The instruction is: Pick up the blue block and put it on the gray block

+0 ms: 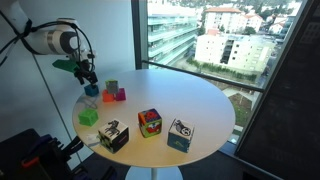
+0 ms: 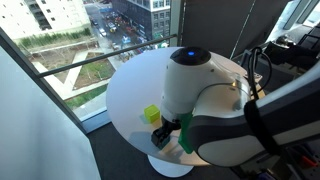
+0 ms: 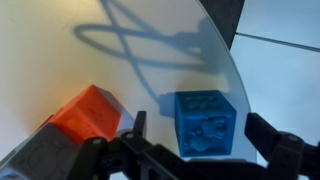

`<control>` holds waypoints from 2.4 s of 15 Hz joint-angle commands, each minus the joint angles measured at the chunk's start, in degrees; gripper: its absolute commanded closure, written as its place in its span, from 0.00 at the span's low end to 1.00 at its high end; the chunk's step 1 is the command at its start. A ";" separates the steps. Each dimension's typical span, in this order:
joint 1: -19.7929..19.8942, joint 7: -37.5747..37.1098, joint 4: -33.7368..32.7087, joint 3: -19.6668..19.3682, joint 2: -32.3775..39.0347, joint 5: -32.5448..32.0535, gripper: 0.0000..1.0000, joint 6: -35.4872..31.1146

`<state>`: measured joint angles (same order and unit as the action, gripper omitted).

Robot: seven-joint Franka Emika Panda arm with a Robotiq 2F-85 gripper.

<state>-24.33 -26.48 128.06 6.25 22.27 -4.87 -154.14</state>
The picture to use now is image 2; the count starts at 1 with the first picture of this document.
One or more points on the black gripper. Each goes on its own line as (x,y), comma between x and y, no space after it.
(170,126)

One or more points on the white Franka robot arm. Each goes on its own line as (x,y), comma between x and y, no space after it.
(190,83)

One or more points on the lime yellow-green block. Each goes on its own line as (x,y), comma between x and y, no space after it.
(152,114)

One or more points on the dark window railing bar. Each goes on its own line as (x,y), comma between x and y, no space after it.
(100,57)

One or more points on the dark glass tower building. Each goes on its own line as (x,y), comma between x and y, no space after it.
(146,16)

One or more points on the black equipment rack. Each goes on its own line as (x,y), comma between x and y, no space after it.
(283,170)

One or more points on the black roller blind panel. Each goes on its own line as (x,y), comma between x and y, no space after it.
(216,23)

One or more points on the green hedge row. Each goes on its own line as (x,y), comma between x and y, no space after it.
(50,39)

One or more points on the black background desk equipment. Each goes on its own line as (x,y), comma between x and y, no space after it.
(293,53)

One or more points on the white apartment building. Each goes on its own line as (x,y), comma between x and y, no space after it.
(20,16)

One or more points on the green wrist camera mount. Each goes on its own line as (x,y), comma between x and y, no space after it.
(185,136)

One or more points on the white table pedestal base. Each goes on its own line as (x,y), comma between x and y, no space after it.
(170,168)

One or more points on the grey window post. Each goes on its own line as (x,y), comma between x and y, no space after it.
(175,20)

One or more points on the dark window frame mullion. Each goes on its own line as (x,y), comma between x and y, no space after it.
(43,85)

